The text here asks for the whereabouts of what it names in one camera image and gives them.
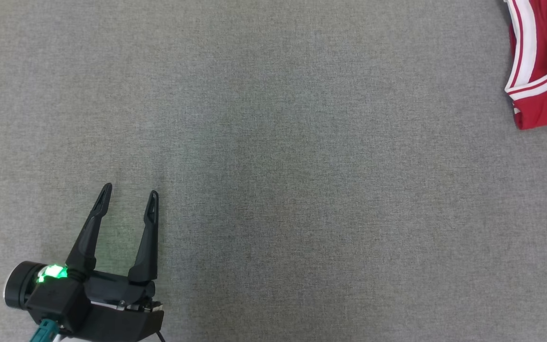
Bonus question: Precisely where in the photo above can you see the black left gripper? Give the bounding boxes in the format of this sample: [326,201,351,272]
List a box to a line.
[66,182,164,342]

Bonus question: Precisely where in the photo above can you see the red Bulls shirt white sleeves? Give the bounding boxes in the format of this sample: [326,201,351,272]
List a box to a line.
[504,0,547,130]

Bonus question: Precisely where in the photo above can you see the teal plug left camera cable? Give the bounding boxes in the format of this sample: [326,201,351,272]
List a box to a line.
[29,319,60,342]

